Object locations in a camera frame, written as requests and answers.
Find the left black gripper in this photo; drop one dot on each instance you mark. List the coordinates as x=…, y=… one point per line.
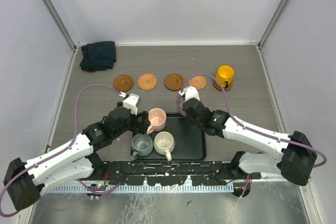
x=139, y=126

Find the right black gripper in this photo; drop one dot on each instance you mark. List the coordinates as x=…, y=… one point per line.
x=190, y=119

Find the pink ceramic mug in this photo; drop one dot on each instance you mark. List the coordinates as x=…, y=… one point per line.
x=157, y=118

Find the grey ceramic mug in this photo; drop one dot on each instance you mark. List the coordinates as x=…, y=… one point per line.
x=141, y=145

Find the woven cork coaster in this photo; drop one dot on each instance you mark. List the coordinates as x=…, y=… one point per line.
x=147, y=81
x=198, y=82

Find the brown wooden coaster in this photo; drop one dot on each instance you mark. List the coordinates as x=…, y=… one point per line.
x=123, y=83
x=174, y=81
x=218, y=86

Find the cream ceramic mug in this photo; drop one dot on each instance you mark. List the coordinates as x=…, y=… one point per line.
x=164, y=144

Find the yellow glass mug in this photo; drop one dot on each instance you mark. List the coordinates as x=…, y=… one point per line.
x=224, y=75

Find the purple ceramic mug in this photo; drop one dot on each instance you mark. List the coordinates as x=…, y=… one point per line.
x=179, y=101

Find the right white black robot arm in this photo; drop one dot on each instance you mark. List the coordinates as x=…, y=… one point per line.
x=290, y=156

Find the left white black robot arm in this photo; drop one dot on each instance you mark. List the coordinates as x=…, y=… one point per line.
x=25, y=182

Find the black plastic tray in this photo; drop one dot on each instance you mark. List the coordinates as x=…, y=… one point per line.
x=190, y=142

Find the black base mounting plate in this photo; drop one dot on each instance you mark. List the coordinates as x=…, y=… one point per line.
x=207, y=173

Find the dark blue folded cloth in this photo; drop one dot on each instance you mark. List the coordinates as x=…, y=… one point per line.
x=99, y=56

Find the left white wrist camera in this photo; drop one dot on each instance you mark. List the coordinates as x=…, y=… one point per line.
x=130, y=102

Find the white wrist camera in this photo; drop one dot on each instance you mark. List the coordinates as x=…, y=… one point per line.
x=130, y=102
x=188, y=93

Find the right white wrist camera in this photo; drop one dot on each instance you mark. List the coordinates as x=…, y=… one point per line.
x=188, y=93

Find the grey slotted cable duct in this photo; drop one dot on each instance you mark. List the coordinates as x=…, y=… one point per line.
x=124, y=189

